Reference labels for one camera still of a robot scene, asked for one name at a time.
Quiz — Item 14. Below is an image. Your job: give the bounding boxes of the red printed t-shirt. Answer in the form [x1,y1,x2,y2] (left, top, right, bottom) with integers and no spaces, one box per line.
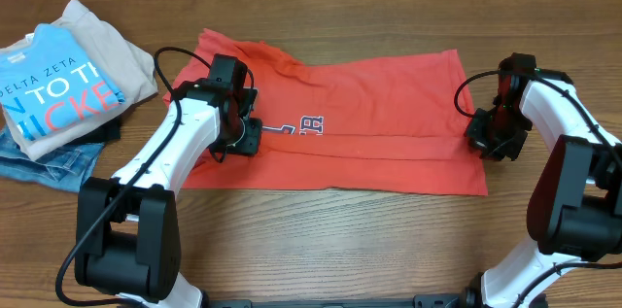
[178,30,488,196]

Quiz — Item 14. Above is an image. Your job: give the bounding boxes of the beige folded garment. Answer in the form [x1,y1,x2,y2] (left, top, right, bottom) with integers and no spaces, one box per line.
[6,0,157,160]

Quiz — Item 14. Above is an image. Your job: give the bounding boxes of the light blue folded t-shirt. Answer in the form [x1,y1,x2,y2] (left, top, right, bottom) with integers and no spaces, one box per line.
[1,24,125,141]

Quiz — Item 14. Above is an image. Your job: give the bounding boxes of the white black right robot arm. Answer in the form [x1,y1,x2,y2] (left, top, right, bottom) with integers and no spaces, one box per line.
[455,52,621,307]

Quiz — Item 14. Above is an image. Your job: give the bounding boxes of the black folded garment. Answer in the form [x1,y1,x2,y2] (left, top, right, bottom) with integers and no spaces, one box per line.
[70,116,122,145]

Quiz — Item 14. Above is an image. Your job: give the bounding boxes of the folded blue jeans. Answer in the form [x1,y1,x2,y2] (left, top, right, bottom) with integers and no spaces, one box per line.
[1,127,104,192]

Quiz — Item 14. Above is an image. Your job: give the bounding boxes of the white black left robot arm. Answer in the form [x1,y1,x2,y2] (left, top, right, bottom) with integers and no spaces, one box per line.
[55,54,261,307]

